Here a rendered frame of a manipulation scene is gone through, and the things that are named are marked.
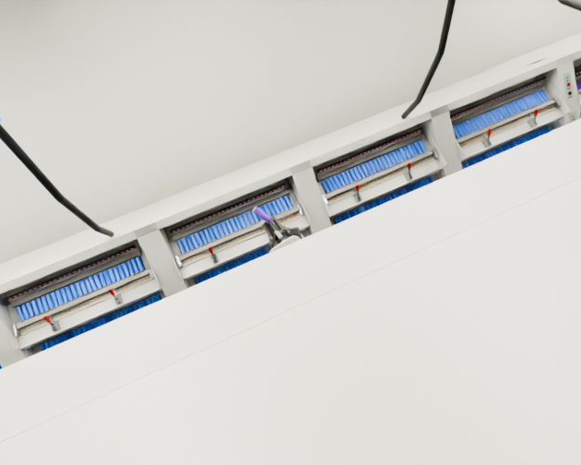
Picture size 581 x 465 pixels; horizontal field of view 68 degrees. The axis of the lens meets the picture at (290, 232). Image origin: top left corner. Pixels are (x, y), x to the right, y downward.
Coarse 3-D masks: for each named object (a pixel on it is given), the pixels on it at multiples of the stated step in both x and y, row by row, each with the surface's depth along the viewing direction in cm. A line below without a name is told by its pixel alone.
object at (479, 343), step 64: (576, 192) 48; (448, 256) 45; (512, 256) 41; (576, 256) 37; (320, 320) 42; (384, 320) 38; (448, 320) 35; (512, 320) 32; (576, 320) 30; (128, 384) 43; (192, 384) 39; (256, 384) 36; (320, 384) 33; (384, 384) 31; (448, 384) 29; (512, 384) 27; (576, 384) 25; (0, 448) 41; (64, 448) 37; (128, 448) 34; (192, 448) 32; (256, 448) 29; (320, 448) 27; (384, 448) 26; (448, 448) 24; (512, 448) 23; (576, 448) 22
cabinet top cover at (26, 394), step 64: (576, 128) 69; (448, 192) 63; (512, 192) 55; (320, 256) 57; (384, 256) 50; (128, 320) 60; (192, 320) 52; (256, 320) 47; (0, 384) 55; (64, 384) 48
